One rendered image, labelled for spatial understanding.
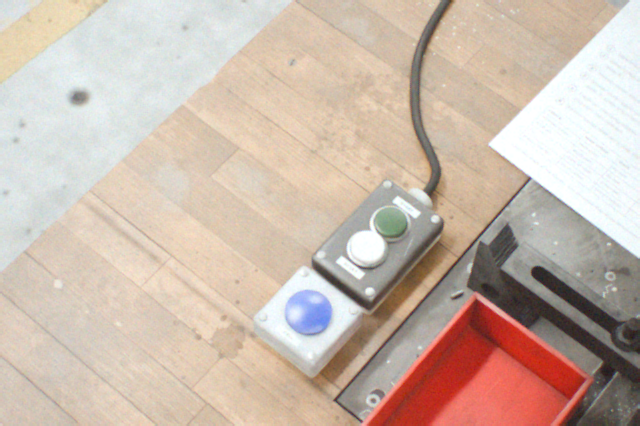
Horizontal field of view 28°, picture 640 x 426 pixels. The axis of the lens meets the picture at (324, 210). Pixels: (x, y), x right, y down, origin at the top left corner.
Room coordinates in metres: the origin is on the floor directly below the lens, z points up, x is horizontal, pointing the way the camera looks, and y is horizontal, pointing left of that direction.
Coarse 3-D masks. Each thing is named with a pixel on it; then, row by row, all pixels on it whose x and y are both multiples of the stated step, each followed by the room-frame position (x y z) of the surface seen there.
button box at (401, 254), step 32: (448, 0) 0.80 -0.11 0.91; (416, 64) 0.72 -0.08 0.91; (416, 96) 0.69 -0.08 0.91; (416, 128) 0.65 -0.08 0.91; (384, 192) 0.57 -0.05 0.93; (416, 192) 0.57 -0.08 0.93; (352, 224) 0.53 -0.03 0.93; (416, 224) 0.54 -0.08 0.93; (320, 256) 0.50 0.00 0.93; (352, 256) 0.50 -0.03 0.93; (384, 256) 0.50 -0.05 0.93; (416, 256) 0.51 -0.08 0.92; (352, 288) 0.47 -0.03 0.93; (384, 288) 0.48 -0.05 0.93
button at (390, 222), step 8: (384, 208) 0.55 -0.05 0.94; (392, 208) 0.55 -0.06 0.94; (376, 216) 0.54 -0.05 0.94; (384, 216) 0.54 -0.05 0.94; (392, 216) 0.54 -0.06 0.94; (400, 216) 0.54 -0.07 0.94; (376, 224) 0.53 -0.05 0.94; (384, 224) 0.53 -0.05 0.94; (392, 224) 0.53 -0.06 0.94; (400, 224) 0.53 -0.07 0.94; (384, 232) 0.52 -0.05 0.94; (392, 232) 0.52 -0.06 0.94; (400, 232) 0.52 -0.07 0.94
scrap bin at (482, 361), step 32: (480, 320) 0.45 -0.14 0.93; (512, 320) 0.44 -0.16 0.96; (448, 352) 0.43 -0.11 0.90; (480, 352) 0.43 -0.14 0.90; (512, 352) 0.43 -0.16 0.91; (544, 352) 0.41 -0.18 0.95; (416, 384) 0.40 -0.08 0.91; (448, 384) 0.40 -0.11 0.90; (480, 384) 0.40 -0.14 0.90; (512, 384) 0.40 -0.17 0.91; (544, 384) 0.40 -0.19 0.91; (576, 384) 0.39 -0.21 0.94; (384, 416) 0.36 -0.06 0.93; (416, 416) 0.37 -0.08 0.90; (448, 416) 0.37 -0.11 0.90; (480, 416) 0.37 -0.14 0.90; (512, 416) 0.37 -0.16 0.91; (544, 416) 0.38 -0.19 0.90
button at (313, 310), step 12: (288, 300) 0.46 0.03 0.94; (300, 300) 0.46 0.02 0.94; (312, 300) 0.46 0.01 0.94; (324, 300) 0.46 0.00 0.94; (288, 312) 0.44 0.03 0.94; (300, 312) 0.44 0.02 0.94; (312, 312) 0.44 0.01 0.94; (324, 312) 0.45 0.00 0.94; (288, 324) 0.44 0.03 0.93; (300, 324) 0.43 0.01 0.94; (312, 324) 0.43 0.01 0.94; (324, 324) 0.44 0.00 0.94
